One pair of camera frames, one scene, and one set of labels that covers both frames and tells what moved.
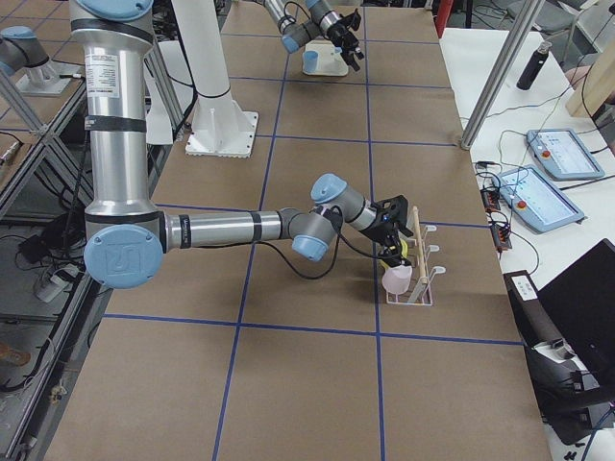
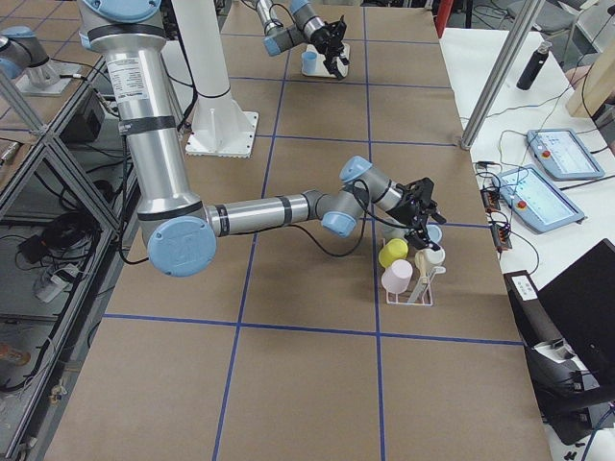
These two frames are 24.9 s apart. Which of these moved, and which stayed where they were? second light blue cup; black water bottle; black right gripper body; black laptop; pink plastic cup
Moved: black right gripper body
Stayed: black water bottle; black laptop; second light blue cup; pink plastic cup
